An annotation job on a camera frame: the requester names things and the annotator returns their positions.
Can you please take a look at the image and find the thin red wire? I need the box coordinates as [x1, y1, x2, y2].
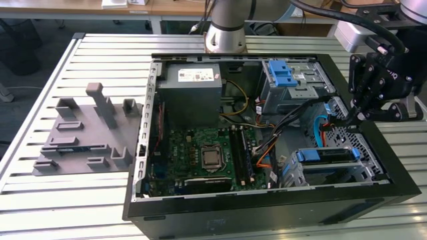
[154, 101, 165, 156]

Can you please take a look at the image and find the grey parts rack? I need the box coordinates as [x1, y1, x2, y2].
[29, 81, 145, 178]

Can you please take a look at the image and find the metal socket cover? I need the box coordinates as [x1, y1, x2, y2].
[198, 143, 226, 174]

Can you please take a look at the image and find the blue SATA wire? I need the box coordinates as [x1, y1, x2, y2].
[312, 99, 336, 149]

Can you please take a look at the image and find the green motherboard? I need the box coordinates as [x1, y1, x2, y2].
[145, 126, 270, 198]

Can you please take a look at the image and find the black graphics card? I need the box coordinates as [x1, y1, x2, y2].
[180, 176, 233, 195]

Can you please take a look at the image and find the grey stand foot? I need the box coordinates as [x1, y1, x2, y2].
[0, 82, 15, 103]

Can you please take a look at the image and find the silver CPU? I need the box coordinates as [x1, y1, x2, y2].
[202, 150, 221, 167]

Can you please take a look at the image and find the yellow black wire bundle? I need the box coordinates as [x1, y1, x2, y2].
[218, 79, 250, 118]

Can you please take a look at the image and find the silver disk bay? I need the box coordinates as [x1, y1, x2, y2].
[278, 146, 380, 188]

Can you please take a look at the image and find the grey drive cage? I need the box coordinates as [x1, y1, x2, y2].
[258, 59, 336, 116]

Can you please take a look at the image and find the orange red wire bundle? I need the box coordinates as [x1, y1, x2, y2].
[254, 152, 278, 171]

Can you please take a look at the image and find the thick black gripper cable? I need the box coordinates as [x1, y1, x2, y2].
[289, 0, 410, 55]

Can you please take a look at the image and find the blue drive latch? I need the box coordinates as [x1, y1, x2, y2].
[266, 59, 298, 88]

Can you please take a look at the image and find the coloured power wire black connector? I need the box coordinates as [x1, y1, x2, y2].
[317, 119, 349, 133]

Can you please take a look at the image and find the black bin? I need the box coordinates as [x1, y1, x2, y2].
[0, 18, 44, 76]

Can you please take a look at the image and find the black PC case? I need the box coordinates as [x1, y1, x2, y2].
[121, 52, 422, 238]

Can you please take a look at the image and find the black cable bundle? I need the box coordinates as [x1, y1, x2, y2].
[252, 96, 337, 156]

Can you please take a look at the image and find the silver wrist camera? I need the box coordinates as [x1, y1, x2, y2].
[332, 21, 372, 54]

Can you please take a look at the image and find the green RAM stick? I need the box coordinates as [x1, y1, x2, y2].
[241, 129, 254, 179]
[54, 147, 92, 154]

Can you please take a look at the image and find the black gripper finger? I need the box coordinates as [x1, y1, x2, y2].
[344, 54, 384, 127]
[357, 96, 417, 123]

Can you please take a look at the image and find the grey power supply unit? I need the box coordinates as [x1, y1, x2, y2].
[154, 62, 224, 129]

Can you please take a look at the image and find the wooden desk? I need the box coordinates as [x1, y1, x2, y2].
[0, 0, 341, 38]

